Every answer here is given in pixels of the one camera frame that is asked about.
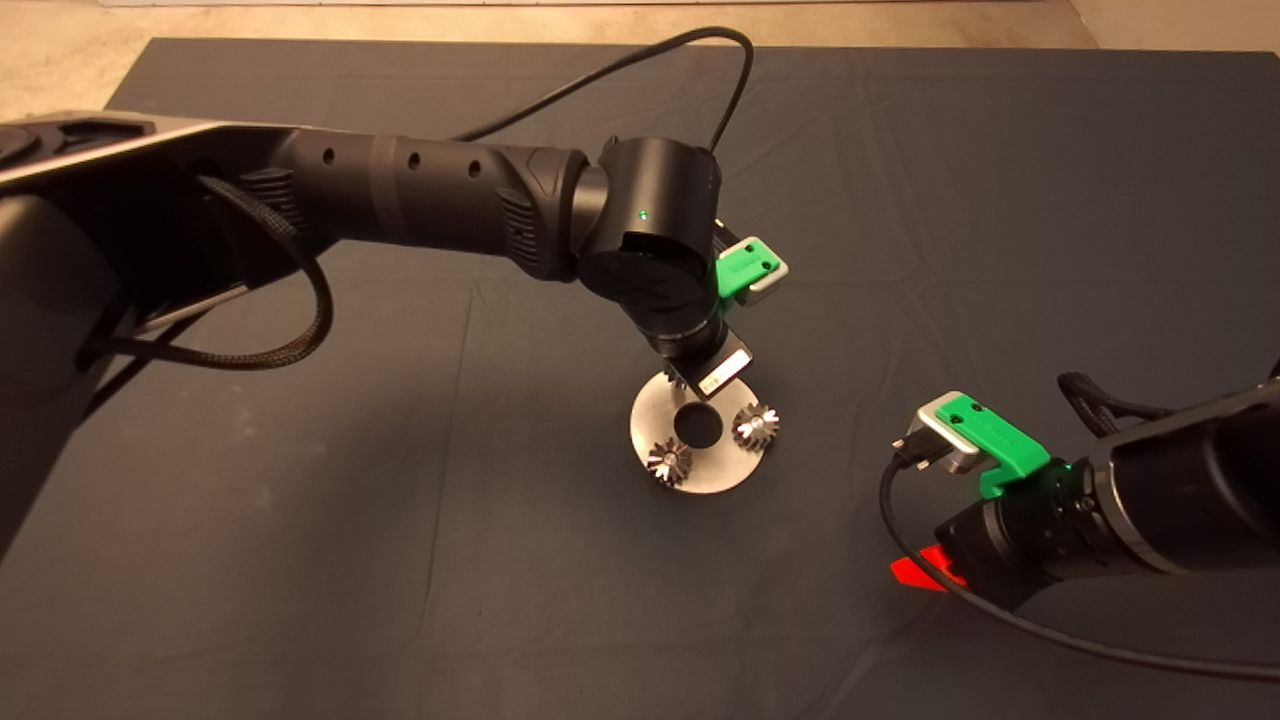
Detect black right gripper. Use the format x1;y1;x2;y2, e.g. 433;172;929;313
890;470;1111;611

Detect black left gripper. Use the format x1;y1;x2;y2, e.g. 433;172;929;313
650;320;755;402

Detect white bevel gear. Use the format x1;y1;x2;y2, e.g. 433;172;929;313
646;437;694;488

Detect round metal carrier plate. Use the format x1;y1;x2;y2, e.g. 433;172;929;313
630;372;771;495

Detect dark grey table cloth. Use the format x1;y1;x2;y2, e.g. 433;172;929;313
0;38;1280;720

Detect green left camera mount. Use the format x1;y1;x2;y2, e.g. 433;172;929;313
715;237;783;301

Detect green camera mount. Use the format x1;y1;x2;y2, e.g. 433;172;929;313
715;237;783;301
945;395;1051;499

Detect silver left camera box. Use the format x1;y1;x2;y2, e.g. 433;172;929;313
745;235;789;306

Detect silver camera box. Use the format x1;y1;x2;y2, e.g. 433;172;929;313
918;392;986;473
745;235;789;306

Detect silver right camera box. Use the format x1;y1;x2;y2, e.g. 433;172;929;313
918;392;986;473

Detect green right camera mount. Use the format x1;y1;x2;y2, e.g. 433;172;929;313
945;395;1051;499

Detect braided black right arm cable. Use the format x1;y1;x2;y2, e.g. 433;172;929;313
1058;372;1176;421

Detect thin black left camera cable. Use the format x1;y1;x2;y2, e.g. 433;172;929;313
455;27;755;153

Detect thick black arm cable loop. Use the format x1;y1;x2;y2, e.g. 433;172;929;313
80;175;334;371

